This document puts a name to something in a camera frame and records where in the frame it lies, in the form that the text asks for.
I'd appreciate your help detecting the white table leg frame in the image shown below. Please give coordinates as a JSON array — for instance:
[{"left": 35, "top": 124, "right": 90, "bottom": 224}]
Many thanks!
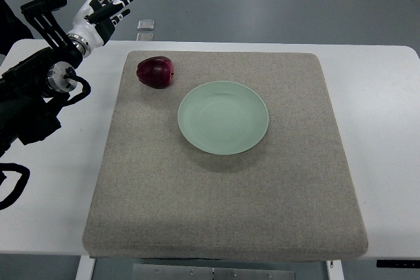
[{"left": 75, "top": 256, "right": 96, "bottom": 280}]

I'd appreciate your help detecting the light green plate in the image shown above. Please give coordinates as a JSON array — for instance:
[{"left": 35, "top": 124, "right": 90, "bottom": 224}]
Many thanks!
[{"left": 177, "top": 81, "right": 269, "bottom": 155}]

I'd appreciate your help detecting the metal bracket under table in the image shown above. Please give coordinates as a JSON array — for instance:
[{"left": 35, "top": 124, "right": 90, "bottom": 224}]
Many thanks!
[{"left": 131, "top": 264, "right": 296, "bottom": 280}]

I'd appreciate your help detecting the beige fabric cushion mat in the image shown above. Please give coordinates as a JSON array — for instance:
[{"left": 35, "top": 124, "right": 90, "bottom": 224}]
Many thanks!
[{"left": 83, "top": 50, "right": 368, "bottom": 262}]

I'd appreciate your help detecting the black table control panel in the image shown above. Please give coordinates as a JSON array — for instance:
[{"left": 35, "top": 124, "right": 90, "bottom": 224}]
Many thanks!
[{"left": 376, "top": 260, "right": 420, "bottom": 269}]

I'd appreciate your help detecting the clear floor socket cover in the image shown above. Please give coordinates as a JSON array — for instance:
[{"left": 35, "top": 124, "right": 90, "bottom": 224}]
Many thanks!
[{"left": 137, "top": 20, "right": 155, "bottom": 30}]

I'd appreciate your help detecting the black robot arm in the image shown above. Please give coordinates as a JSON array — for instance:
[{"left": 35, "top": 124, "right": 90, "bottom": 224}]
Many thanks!
[{"left": 1, "top": 0, "right": 91, "bottom": 154}]

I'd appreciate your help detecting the red apple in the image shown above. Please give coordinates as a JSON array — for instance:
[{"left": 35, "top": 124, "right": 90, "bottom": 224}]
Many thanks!
[{"left": 136, "top": 56, "right": 175, "bottom": 89}]

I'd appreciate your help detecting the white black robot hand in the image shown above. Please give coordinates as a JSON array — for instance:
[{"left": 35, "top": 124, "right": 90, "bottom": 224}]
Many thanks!
[{"left": 68, "top": 0, "right": 134, "bottom": 58}]

